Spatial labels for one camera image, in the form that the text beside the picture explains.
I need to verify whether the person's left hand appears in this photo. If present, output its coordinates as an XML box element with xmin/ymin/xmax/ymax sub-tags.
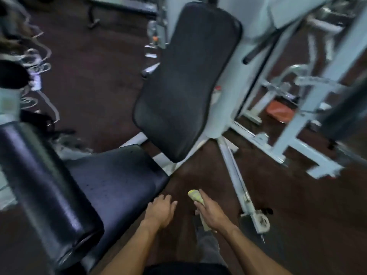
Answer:
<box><xmin>144</xmin><ymin>194</ymin><xmax>178</xmax><ymax>229</ymax></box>

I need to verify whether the person's right hand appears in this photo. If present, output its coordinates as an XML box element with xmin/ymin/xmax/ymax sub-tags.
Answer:
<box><xmin>195</xmin><ymin>188</ymin><xmax>233</xmax><ymax>233</ymax></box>

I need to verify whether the yellow cleaning cloth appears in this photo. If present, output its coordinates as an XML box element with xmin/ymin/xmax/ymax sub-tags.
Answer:
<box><xmin>188</xmin><ymin>190</ymin><xmax>217</xmax><ymax>233</ymax></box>

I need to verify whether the person's left forearm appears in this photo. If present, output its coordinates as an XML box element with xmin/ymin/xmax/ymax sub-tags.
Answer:
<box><xmin>99</xmin><ymin>219</ymin><xmax>162</xmax><ymax>275</ymax></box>

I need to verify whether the person's right forearm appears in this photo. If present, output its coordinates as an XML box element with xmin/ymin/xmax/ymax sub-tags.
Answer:
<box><xmin>220</xmin><ymin>225</ymin><xmax>293</xmax><ymax>275</ymax></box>

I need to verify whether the person's grey trouser leg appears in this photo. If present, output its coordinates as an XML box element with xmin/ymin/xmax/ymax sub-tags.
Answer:
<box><xmin>195</xmin><ymin>218</ymin><xmax>228</xmax><ymax>268</ymax></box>

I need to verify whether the black padded seat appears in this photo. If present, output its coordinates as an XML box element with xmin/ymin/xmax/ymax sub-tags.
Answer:
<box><xmin>64</xmin><ymin>144</ymin><xmax>170</xmax><ymax>271</ymax></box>

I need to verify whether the person's black shirt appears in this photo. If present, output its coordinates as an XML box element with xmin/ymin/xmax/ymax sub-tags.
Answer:
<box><xmin>142</xmin><ymin>262</ymin><xmax>232</xmax><ymax>275</ymax></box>

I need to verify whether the black padded backrest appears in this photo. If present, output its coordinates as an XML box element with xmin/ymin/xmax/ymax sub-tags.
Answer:
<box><xmin>132</xmin><ymin>2</ymin><xmax>243</xmax><ymax>163</ymax></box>

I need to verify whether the black cylindrical roller pad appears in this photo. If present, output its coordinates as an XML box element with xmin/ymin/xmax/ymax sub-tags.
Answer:
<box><xmin>0</xmin><ymin>121</ymin><xmax>104</xmax><ymax>272</ymax></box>

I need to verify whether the orange object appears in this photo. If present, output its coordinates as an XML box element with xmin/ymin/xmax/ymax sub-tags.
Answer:
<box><xmin>265</xmin><ymin>100</ymin><xmax>296</xmax><ymax>123</ymax></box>

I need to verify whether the black bench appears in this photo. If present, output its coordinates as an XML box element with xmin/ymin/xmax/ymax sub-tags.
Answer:
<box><xmin>83</xmin><ymin>0</ymin><xmax>159</xmax><ymax>29</ymax></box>

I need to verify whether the white gym machine frame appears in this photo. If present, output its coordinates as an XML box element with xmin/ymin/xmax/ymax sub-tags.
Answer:
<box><xmin>119</xmin><ymin>0</ymin><xmax>287</xmax><ymax>235</ymax></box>

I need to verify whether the white weight machine frame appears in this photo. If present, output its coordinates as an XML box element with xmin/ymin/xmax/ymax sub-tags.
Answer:
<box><xmin>241</xmin><ymin>0</ymin><xmax>367</xmax><ymax>179</ymax></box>

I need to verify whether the black machine handle bar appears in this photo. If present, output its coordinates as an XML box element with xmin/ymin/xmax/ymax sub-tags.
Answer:
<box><xmin>243</xmin><ymin>24</ymin><xmax>290</xmax><ymax>65</ymax></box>

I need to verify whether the white coiled cable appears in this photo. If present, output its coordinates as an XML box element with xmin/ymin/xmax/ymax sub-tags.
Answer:
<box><xmin>17</xmin><ymin>8</ymin><xmax>61</xmax><ymax>123</ymax></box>

